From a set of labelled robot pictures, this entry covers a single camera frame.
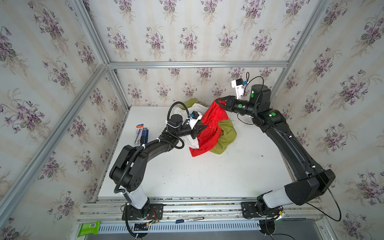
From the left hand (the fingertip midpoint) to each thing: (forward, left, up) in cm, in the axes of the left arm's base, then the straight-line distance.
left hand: (205, 123), depth 82 cm
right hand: (-1, -3, +18) cm, 19 cm away
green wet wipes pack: (-46, +55, -22) cm, 75 cm away
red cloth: (-4, -3, +12) cm, 13 cm away
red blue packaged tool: (+2, +41, -17) cm, 44 cm away
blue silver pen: (-43, +12, -21) cm, 49 cm away
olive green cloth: (+7, -15, -12) cm, 20 cm away
